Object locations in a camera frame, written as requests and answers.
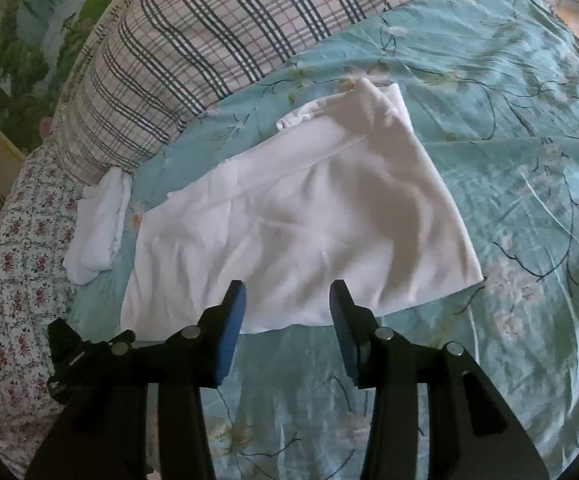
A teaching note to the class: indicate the landscape wall poster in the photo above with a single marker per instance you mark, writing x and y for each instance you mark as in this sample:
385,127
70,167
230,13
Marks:
34,50

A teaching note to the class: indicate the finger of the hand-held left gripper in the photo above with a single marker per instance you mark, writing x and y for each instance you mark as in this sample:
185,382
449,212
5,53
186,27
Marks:
66,355

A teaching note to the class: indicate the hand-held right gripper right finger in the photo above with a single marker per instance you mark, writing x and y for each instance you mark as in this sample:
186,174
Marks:
345,332

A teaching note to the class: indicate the plaid pillow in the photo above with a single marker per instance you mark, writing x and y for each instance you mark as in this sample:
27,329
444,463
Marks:
209,45

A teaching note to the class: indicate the white cloth garment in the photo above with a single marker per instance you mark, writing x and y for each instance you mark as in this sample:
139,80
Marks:
99,225

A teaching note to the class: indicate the teal floral bed sheet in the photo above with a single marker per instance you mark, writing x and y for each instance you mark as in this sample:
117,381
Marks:
509,160

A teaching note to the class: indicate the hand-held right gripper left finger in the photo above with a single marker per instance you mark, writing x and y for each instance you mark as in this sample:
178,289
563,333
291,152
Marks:
230,332

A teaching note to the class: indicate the pink flower print sheet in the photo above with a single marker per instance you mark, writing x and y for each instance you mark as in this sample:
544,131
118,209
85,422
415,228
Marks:
14,280

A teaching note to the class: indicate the white zip hoodie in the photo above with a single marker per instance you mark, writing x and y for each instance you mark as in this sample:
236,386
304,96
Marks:
299,220

